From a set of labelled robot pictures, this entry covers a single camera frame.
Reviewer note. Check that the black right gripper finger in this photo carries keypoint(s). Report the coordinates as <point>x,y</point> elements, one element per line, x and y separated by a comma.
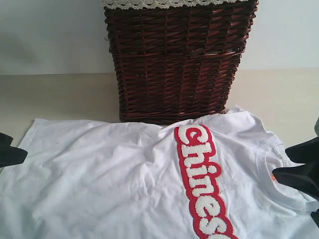
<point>305,152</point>
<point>304,178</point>

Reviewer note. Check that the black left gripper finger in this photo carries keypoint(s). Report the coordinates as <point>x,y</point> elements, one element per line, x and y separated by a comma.
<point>10,155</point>

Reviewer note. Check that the white t-shirt with red lettering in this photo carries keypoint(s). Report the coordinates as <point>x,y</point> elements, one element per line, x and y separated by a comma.
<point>205,178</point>

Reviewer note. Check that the dark brown wicker basket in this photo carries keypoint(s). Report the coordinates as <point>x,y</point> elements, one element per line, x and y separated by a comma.
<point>177,63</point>

